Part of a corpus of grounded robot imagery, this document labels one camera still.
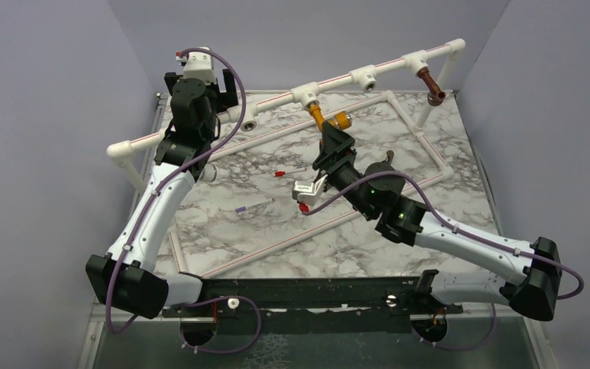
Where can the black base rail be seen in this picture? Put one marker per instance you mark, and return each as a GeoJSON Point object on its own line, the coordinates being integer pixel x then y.
{"type": "Point", "coordinates": [312, 306]}

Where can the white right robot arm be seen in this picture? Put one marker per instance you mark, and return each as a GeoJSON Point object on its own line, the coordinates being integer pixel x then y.
{"type": "Point", "coordinates": [524, 275]}

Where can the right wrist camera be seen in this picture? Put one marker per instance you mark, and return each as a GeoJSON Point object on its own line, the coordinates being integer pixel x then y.
{"type": "Point", "coordinates": [307, 193]}

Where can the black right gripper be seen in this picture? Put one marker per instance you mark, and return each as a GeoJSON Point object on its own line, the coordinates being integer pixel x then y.
{"type": "Point", "coordinates": [337, 151]}

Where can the purple capped white stick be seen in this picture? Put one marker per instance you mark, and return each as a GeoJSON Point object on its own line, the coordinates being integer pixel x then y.
{"type": "Point", "coordinates": [252, 206]}

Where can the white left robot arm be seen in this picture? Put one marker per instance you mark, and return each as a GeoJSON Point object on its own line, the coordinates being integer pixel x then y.
{"type": "Point", "coordinates": [124, 277]}

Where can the brown water faucet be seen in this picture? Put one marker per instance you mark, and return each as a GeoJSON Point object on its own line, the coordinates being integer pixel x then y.
{"type": "Point", "coordinates": [436, 95]}

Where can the orange water faucet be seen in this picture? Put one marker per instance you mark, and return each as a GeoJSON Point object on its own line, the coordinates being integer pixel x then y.
{"type": "Point", "coordinates": [341, 120]}

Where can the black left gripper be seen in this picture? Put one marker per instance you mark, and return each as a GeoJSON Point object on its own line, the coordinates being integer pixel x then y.
{"type": "Point", "coordinates": [228, 100]}

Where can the red capped white stick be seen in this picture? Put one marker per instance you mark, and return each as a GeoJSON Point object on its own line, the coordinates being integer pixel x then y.
{"type": "Point", "coordinates": [288, 172]}

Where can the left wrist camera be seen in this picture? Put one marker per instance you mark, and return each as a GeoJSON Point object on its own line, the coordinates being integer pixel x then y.
{"type": "Point", "coordinates": [197, 65]}

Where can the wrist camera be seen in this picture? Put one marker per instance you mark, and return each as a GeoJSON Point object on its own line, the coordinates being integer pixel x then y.
{"type": "Point", "coordinates": [197, 65]}
{"type": "Point", "coordinates": [307, 193]}

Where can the white PVC pipe frame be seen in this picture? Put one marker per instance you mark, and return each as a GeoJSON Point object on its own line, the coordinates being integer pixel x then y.
{"type": "Point", "coordinates": [209, 239]}

